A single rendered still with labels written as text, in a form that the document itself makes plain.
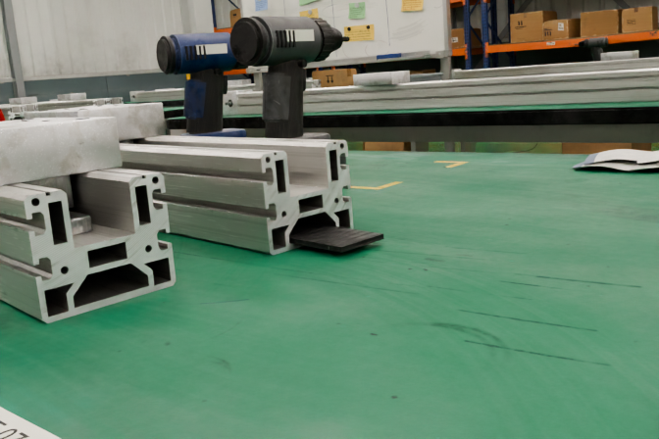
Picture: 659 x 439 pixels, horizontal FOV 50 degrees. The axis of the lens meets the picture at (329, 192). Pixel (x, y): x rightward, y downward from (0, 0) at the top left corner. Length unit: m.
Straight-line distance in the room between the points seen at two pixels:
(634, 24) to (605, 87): 8.28
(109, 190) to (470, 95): 1.81
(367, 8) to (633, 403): 3.75
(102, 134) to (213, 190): 0.12
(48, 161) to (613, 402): 0.41
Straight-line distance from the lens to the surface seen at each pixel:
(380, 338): 0.40
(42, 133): 0.56
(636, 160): 0.92
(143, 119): 0.88
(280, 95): 0.87
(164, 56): 1.08
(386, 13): 3.93
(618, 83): 2.09
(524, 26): 10.96
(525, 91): 2.17
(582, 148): 4.27
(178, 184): 0.68
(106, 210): 0.55
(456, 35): 11.42
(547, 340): 0.39
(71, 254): 0.50
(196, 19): 9.24
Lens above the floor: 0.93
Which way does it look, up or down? 10 degrees down
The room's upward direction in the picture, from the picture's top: 4 degrees counter-clockwise
